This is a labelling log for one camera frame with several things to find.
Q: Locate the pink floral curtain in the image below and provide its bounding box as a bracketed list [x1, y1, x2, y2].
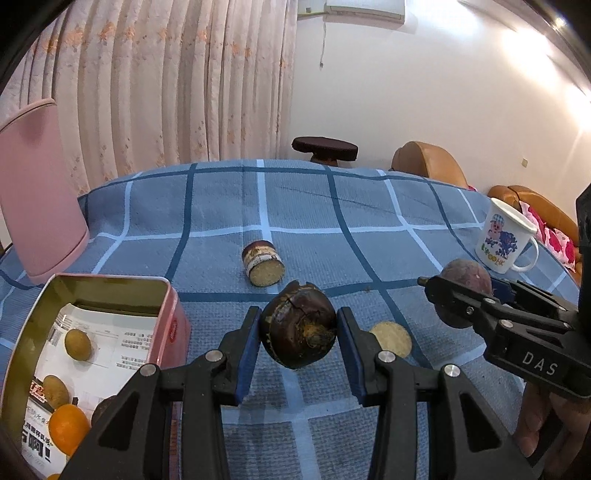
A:
[0, 0, 298, 197]

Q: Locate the white air conditioner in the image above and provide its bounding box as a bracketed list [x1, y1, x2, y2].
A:
[323, 0, 406, 21]

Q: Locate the green kiwi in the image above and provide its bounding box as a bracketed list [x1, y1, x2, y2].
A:
[42, 375, 71, 409]
[65, 329, 92, 361]

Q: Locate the blue checked tablecloth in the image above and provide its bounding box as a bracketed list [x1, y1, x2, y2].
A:
[0, 159, 583, 480]

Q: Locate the brown leather sofa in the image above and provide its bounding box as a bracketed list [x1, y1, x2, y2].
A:
[488, 185, 580, 273]

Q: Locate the red floral blanket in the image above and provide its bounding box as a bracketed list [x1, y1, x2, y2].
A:
[522, 200, 578, 268]

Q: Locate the dark brown water chestnut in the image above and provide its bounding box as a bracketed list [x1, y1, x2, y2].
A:
[91, 395, 118, 428]
[259, 280, 338, 369]

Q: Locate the white printed leaflet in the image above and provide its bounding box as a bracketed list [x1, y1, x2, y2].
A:
[21, 302, 162, 480]

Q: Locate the brown leather armchair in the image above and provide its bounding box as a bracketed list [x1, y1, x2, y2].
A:
[392, 141, 469, 189]

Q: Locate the dark round stool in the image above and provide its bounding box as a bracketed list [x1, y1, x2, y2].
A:
[291, 137, 358, 165]

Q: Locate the pink metal tin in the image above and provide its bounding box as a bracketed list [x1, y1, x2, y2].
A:
[0, 273, 192, 480]

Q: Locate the white cartoon mug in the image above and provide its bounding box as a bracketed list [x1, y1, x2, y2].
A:
[475, 198, 540, 274]

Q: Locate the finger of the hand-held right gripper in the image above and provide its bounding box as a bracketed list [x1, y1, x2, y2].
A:
[417, 274, 504, 333]
[490, 278, 580, 324]

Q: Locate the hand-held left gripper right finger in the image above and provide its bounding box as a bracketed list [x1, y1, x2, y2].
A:
[337, 307, 541, 480]

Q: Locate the person's right hand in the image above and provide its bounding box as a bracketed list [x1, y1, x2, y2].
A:
[515, 383, 575, 468]

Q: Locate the purple passion fruit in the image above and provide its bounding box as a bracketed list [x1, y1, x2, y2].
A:
[436, 259, 494, 328]

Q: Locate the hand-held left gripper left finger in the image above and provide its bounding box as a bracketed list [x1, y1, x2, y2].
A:
[58, 305, 262, 480]

